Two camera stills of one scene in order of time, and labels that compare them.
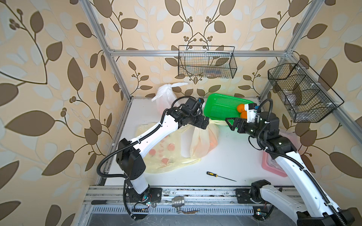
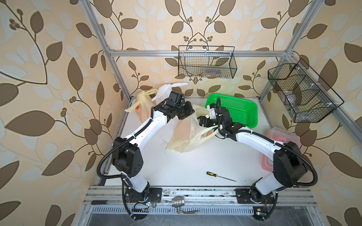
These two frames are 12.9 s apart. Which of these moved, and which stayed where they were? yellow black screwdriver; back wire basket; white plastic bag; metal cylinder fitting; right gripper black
Moved: right gripper black
Stayed: yellow black screwdriver; back wire basket; white plastic bag; metal cylinder fitting
